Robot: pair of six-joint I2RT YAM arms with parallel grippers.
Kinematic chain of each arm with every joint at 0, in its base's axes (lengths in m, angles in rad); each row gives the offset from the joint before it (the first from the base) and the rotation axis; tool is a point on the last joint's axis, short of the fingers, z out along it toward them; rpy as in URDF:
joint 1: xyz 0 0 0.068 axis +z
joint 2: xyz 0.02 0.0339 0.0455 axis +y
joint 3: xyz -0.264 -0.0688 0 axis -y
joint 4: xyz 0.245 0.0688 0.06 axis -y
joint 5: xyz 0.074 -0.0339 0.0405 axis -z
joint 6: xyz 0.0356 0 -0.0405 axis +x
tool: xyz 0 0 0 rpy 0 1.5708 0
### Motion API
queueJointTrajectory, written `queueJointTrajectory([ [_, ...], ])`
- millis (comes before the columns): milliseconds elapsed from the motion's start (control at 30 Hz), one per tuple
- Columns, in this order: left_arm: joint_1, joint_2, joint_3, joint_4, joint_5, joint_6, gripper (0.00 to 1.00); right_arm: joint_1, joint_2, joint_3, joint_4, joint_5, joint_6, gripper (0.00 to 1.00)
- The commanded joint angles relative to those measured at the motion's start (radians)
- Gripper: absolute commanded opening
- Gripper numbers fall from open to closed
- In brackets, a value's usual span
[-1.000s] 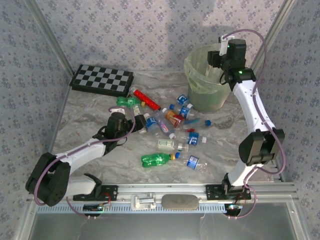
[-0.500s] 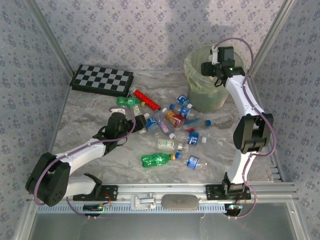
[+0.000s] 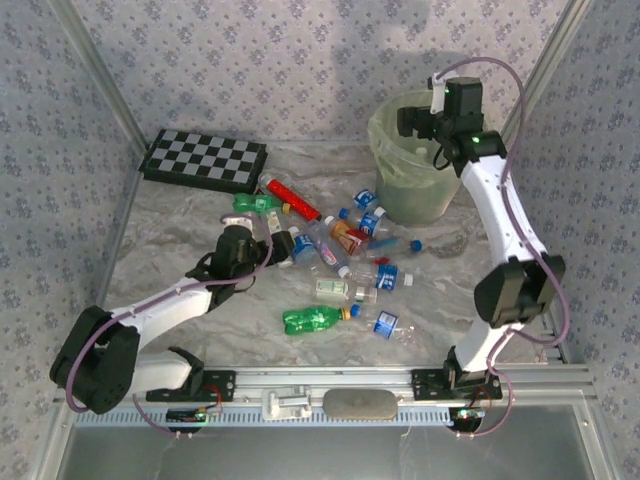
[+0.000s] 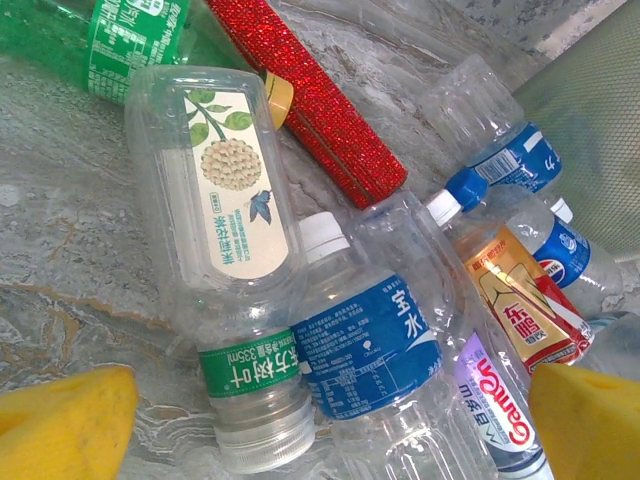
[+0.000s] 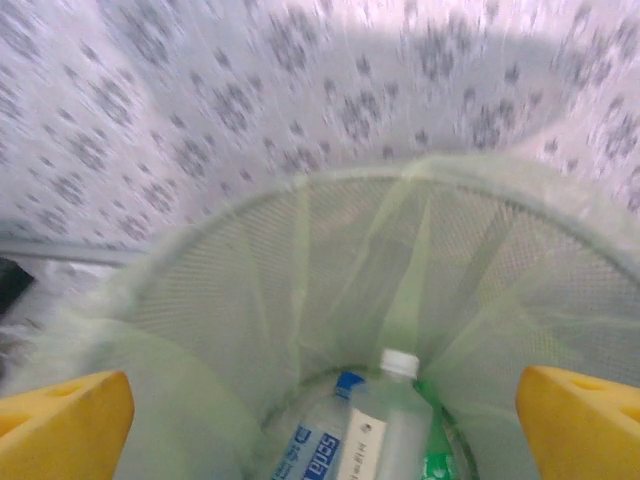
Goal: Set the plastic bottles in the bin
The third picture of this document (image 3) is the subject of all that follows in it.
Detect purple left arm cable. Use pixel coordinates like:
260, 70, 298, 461
63, 212, 275, 440

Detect grey oval pad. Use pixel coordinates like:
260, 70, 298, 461
322, 388, 400, 421

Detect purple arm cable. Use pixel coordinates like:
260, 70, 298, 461
63, 212, 275, 440
439, 55, 571, 441

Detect grey glossy lower panel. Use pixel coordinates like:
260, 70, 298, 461
59, 404, 609, 480

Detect aluminium front rail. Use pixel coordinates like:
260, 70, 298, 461
53, 363, 597, 404

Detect white right wrist cable bracket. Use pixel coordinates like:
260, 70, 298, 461
427, 71, 459, 115

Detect grey slotted cable duct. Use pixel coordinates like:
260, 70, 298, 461
73, 405, 587, 428

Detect blue label bottle white cap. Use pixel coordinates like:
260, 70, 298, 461
289, 226, 319, 265
351, 187, 389, 220
348, 262, 416, 293

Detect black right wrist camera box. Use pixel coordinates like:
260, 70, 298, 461
396, 105, 433, 140

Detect orange bottle red label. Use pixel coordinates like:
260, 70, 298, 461
322, 215, 372, 257

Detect blue cap bottle logo label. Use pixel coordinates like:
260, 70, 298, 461
337, 206, 397, 239

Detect green mesh waste bin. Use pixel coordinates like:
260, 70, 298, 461
368, 87, 489, 227

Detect small circuit board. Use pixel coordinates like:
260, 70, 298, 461
166, 407, 224, 426
448, 406, 487, 432

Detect red glitter tube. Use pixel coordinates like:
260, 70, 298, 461
257, 172, 323, 222

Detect aluminium frame post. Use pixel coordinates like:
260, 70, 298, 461
496, 0, 595, 154
48, 0, 150, 151

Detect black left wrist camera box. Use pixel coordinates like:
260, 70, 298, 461
271, 227, 298, 265

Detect pale green plastic bin liner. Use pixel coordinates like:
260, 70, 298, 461
368, 87, 489, 189

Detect grey metal clamp bracket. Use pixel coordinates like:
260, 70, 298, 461
261, 384, 315, 420

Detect slim clear bottle blue cap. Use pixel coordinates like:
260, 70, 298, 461
368, 236, 424, 254

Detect white left wrist cable bracket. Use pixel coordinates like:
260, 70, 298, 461
221, 211, 257, 232

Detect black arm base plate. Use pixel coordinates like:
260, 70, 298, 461
144, 368, 237, 404
410, 367, 504, 402

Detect black grey chessboard box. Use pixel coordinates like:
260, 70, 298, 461
138, 128, 269, 196

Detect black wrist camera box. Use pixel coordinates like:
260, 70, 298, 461
271, 227, 298, 265
396, 105, 433, 140

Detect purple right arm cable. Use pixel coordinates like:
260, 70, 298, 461
439, 55, 571, 441

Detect white wrist cable bracket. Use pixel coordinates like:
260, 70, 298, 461
221, 211, 257, 232
427, 71, 459, 115

